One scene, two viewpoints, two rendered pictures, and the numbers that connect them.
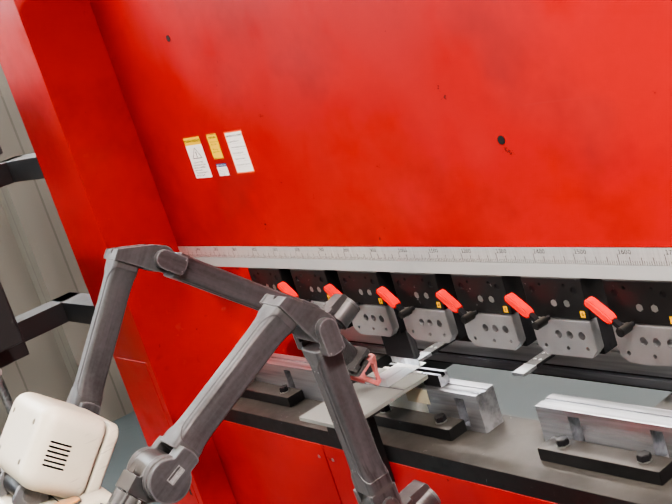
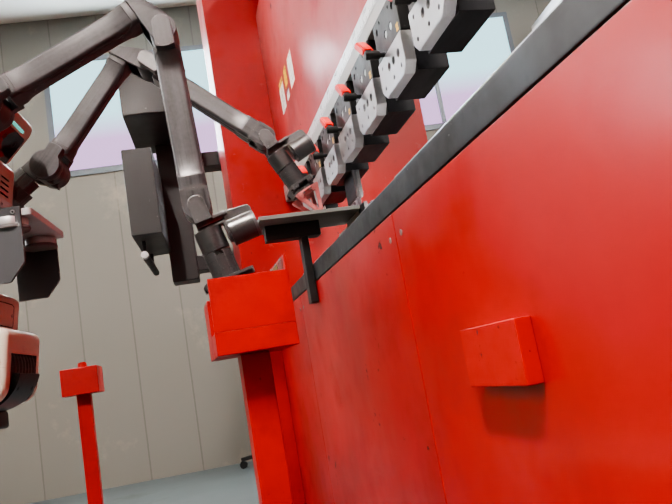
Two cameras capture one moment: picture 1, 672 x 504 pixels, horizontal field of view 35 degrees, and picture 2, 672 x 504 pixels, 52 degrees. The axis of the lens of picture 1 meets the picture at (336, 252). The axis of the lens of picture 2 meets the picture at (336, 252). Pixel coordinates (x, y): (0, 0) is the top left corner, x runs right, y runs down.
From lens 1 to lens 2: 1.66 m
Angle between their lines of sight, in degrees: 31
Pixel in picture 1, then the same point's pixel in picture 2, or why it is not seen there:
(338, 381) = (170, 79)
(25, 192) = not seen: hidden behind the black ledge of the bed
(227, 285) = (196, 94)
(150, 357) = (242, 259)
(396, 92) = not seen: outside the picture
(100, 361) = (77, 121)
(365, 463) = (181, 159)
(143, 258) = (130, 55)
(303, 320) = (143, 14)
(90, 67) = (245, 55)
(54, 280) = not seen: hidden behind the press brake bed
